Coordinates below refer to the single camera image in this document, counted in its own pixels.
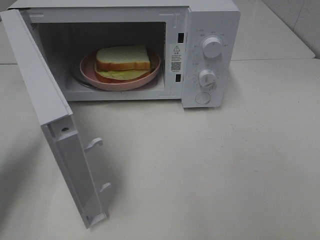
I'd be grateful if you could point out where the upper white power knob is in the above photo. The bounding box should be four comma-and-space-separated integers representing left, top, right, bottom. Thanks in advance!
202, 35, 223, 59

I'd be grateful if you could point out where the glass microwave turntable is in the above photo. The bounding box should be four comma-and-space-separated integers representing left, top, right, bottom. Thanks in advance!
70, 61, 162, 92

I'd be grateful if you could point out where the white microwave door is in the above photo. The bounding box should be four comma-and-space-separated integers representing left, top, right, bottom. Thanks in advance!
0, 9, 107, 228

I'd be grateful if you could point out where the lower white timer knob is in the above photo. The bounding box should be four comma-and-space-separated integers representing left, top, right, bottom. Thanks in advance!
198, 69, 217, 88

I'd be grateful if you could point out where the toast sandwich with lettuce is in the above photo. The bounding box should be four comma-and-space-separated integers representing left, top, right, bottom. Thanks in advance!
94, 45, 152, 83

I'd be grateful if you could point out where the round door release button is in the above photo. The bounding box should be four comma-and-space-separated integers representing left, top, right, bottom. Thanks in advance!
195, 92, 211, 105

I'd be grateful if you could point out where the white microwave oven body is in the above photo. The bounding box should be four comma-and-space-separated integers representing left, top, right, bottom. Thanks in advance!
6, 0, 241, 108

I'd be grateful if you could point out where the white warning label sticker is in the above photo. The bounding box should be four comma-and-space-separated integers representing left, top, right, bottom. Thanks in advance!
169, 43, 186, 73

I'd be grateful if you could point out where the pink plate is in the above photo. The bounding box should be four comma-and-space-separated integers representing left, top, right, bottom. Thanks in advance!
79, 49, 161, 92

